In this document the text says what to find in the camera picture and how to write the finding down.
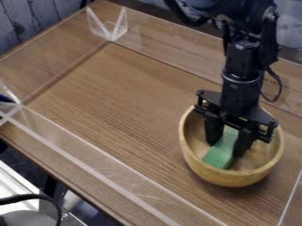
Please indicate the grey metal base plate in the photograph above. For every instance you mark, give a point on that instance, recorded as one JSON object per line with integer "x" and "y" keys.
{"x": 46, "y": 207}

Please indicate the clear acrylic front barrier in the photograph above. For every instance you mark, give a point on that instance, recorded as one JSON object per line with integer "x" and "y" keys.
{"x": 135, "y": 199}

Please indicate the green rectangular block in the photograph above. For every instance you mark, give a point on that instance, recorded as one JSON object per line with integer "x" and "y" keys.
{"x": 220, "y": 154}

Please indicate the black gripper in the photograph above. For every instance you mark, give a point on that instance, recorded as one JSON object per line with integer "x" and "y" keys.
{"x": 234, "y": 107}

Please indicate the brown wooden bowl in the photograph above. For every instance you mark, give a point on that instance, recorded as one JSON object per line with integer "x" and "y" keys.
{"x": 248, "y": 169}

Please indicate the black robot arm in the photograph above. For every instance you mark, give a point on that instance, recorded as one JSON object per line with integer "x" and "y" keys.
{"x": 249, "y": 24}

